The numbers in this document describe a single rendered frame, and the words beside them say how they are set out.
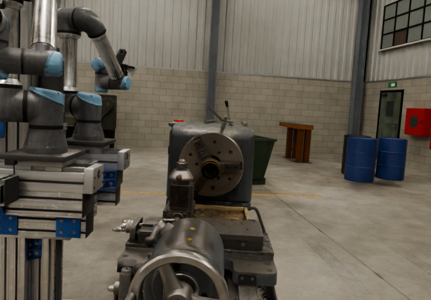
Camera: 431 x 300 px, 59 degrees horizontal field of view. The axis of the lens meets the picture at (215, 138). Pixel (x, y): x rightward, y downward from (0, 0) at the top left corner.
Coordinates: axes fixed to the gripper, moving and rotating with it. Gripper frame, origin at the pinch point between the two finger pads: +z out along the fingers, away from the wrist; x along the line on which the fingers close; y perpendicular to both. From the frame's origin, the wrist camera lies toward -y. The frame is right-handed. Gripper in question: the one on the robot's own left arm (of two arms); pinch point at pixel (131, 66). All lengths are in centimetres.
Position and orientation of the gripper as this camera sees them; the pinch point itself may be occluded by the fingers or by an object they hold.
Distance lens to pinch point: 252.1
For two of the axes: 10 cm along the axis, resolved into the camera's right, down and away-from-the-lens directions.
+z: 3.5, -0.6, 9.4
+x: 9.2, 2.2, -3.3
